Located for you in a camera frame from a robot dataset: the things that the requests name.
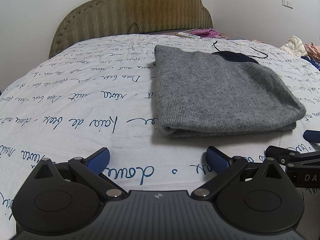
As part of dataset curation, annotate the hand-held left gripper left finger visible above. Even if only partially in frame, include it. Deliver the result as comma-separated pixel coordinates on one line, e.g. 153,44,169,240
31,147,127,202

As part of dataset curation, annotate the long black cable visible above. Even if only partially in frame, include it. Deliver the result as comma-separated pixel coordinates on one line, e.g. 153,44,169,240
212,39,269,59

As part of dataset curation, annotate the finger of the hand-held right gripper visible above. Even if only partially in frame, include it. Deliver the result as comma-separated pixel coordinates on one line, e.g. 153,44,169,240
303,130,320,142
265,145,300,165

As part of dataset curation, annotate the blue cloth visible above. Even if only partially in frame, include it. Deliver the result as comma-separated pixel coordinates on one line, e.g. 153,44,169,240
301,56,320,71

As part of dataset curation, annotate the grey sweater with navy sleeves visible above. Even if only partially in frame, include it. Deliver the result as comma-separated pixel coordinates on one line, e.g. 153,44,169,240
154,44,307,138

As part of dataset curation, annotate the white quilted cloth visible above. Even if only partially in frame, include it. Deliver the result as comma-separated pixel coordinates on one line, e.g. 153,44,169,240
280,35,308,57

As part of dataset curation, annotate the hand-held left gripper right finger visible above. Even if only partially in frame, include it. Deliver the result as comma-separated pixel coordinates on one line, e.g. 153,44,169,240
191,146,285,200

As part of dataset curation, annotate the pink cloth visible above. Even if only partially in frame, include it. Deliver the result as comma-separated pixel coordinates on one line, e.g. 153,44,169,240
304,42,320,58

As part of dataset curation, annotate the white power strip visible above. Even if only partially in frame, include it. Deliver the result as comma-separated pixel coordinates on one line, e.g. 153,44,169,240
175,31,202,40

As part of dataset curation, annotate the purple cloth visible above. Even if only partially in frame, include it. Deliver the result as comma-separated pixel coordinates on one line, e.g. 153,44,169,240
197,28,222,39

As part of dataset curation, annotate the olive padded headboard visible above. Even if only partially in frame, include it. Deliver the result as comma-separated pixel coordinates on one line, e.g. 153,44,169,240
49,0,213,59

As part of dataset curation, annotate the white script-printed bed sheet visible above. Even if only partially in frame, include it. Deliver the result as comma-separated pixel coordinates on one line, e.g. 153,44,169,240
0,33,320,232

